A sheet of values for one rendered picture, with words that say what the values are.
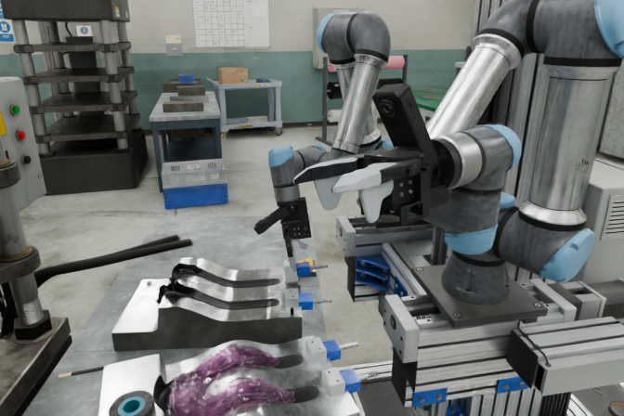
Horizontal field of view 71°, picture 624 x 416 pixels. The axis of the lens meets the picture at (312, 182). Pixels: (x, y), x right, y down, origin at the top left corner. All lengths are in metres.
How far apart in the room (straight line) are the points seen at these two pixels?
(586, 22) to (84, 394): 1.27
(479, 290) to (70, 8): 4.43
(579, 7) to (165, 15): 6.85
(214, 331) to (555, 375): 0.80
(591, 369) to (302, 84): 6.89
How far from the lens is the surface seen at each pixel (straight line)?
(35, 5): 4.95
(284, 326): 1.23
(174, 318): 1.24
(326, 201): 0.53
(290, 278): 1.32
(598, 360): 1.17
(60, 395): 1.28
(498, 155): 0.66
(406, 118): 0.53
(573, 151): 0.89
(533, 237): 0.93
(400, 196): 0.53
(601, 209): 1.35
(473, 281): 1.04
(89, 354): 1.37
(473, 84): 0.84
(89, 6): 4.84
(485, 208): 0.68
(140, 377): 1.08
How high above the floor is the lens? 1.61
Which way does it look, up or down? 19 degrees down
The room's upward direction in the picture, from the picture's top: straight up
